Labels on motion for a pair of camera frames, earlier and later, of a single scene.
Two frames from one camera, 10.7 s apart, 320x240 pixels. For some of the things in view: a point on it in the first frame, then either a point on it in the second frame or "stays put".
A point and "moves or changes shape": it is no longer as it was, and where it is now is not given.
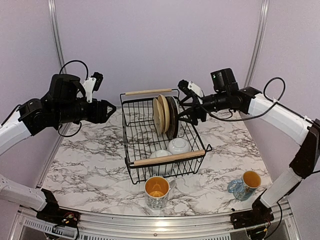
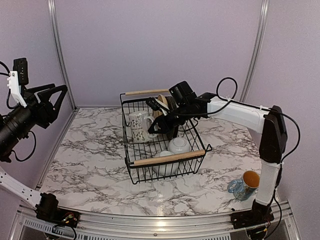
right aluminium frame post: (258, 45) stays put
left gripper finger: (104, 114) -> (45, 96)
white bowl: (178, 145) stays put
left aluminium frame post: (55, 26) stays put
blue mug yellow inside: (244, 189) stays put
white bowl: (162, 170) moves or changes shape
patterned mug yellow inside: (156, 189) -> (140, 122)
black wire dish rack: (159, 139) stays put
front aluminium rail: (95, 226) stays put
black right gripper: (195, 104) -> (165, 125)
